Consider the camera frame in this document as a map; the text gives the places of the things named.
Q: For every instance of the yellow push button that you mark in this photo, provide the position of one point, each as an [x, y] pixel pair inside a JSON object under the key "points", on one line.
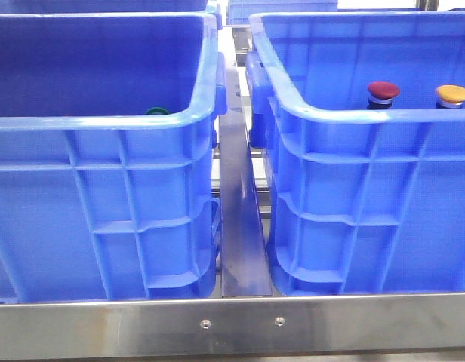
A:
{"points": [[450, 96]]}

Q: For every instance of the green push button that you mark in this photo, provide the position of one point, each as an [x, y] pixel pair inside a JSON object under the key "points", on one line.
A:
{"points": [[157, 110]]}

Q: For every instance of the empty blue plastic bin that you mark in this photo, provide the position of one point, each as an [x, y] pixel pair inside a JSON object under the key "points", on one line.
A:
{"points": [[363, 201]]}

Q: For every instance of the blue bin with buttons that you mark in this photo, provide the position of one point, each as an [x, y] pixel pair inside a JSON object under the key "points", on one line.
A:
{"points": [[98, 200]]}

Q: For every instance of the steel divider strip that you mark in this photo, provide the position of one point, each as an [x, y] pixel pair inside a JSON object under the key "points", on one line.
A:
{"points": [[243, 260]]}

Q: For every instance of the blue bin rear left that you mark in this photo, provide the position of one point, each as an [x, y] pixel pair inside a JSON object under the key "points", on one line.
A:
{"points": [[96, 6]]}

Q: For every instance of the blue crate far centre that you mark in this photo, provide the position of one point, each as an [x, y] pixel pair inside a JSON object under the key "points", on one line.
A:
{"points": [[239, 11]]}

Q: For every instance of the red push button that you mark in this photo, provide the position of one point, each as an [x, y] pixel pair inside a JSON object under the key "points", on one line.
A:
{"points": [[382, 94]]}

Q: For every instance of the steel shelf front rail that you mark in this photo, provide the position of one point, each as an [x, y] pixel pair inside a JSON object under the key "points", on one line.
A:
{"points": [[265, 325]]}

